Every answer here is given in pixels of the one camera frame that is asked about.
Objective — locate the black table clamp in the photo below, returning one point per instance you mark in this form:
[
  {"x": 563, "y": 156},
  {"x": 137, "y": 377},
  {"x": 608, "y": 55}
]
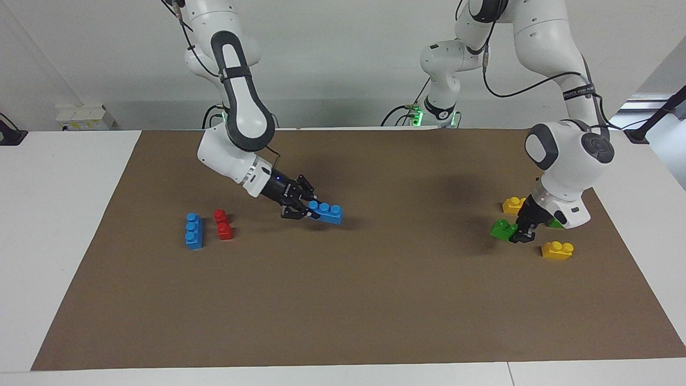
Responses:
[{"x": 12, "y": 134}]

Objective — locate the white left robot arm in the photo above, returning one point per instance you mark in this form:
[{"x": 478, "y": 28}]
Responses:
[{"x": 568, "y": 155}]

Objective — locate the white cardboard box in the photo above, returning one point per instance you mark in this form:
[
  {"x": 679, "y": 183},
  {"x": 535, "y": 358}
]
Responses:
[{"x": 84, "y": 118}]

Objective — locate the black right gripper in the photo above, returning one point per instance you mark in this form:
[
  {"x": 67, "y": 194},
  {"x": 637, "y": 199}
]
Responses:
[{"x": 281, "y": 188}]

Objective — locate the yellow two-stud toy brick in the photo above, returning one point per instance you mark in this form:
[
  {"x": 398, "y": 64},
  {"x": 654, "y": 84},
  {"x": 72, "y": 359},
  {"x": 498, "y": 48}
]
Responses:
[
  {"x": 557, "y": 251},
  {"x": 512, "y": 206}
]

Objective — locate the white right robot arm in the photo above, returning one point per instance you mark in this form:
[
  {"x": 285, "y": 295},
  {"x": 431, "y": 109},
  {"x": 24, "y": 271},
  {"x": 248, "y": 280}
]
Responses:
[{"x": 244, "y": 107}]

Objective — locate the red single-stud toy brick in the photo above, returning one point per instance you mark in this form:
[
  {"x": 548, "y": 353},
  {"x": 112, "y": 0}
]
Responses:
[
  {"x": 225, "y": 231},
  {"x": 221, "y": 216}
]

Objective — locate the black camera stand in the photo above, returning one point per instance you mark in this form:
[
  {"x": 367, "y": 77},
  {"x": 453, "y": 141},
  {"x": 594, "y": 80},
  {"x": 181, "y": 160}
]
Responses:
[{"x": 651, "y": 118}]

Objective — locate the brown table mat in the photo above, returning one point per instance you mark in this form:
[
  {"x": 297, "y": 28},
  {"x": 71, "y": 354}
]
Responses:
[{"x": 375, "y": 289}]

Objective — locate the green two-stud toy brick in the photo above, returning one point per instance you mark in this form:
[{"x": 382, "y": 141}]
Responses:
[
  {"x": 554, "y": 223},
  {"x": 501, "y": 230}
]

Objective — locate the blue three-stud toy brick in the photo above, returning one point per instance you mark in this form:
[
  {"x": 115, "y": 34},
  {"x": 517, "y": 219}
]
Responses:
[
  {"x": 194, "y": 233},
  {"x": 328, "y": 213}
]

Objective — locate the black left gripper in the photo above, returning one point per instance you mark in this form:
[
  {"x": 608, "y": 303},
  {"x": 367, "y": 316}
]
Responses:
[{"x": 536, "y": 212}]

